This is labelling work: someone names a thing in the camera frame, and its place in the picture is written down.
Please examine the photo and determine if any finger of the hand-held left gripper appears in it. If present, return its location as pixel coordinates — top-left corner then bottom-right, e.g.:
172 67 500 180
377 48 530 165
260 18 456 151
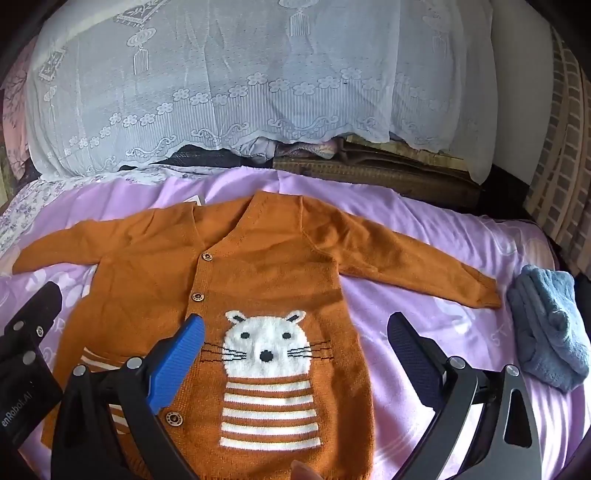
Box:
0 281 64 366

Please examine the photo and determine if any white lace cover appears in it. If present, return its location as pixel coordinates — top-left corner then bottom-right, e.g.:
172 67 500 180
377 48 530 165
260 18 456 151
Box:
25 0 498 180

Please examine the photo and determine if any checkered beige cloth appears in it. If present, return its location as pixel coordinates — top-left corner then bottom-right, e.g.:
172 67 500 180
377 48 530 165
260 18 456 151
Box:
525 25 591 243

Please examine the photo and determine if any orange knitted cat cardigan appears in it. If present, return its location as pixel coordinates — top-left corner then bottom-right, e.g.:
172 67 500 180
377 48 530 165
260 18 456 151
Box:
13 191 503 480

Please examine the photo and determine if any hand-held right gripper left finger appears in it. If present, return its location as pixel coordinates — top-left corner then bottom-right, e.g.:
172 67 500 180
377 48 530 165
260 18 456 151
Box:
51 314 206 480

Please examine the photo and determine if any pink floral wall poster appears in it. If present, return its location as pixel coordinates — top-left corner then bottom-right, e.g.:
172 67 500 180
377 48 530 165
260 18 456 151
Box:
0 44 38 182

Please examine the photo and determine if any floral white bed sheet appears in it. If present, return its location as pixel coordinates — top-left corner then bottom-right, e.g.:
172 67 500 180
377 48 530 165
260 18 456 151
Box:
0 164 241 250

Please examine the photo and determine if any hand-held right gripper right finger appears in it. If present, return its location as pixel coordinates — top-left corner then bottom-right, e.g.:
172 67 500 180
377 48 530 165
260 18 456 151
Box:
387 311 542 480

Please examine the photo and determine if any folded blue towel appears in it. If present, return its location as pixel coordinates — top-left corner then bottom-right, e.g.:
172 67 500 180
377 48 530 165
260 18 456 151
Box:
507 265 591 394

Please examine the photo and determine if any brown woven mat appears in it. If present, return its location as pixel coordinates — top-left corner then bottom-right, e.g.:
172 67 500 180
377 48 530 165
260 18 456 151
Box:
272 136 482 209

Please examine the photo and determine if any purple bed sheet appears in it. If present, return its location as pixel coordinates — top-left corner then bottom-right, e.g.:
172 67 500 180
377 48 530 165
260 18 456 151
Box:
0 165 570 480

